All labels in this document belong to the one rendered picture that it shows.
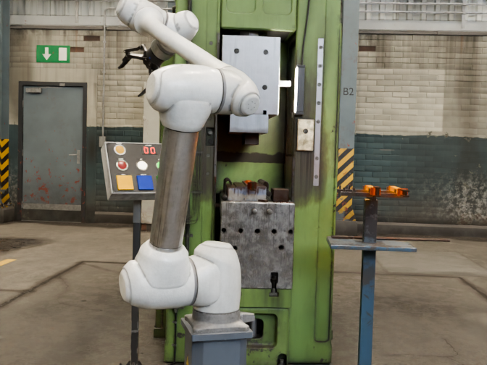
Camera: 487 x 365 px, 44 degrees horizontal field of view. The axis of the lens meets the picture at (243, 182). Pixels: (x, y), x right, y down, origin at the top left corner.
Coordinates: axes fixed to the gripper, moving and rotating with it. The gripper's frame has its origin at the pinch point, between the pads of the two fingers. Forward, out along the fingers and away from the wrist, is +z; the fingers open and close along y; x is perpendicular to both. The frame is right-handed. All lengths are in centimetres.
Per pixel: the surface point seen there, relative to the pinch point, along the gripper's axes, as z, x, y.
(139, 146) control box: 52, -32, -17
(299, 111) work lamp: 8, -100, -49
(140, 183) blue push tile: 52, -18, -33
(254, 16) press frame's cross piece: 1, -108, 7
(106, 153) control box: 56, -16, -11
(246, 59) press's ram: 6, -85, -11
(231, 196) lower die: 43, -56, -64
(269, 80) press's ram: 4, -88, -27
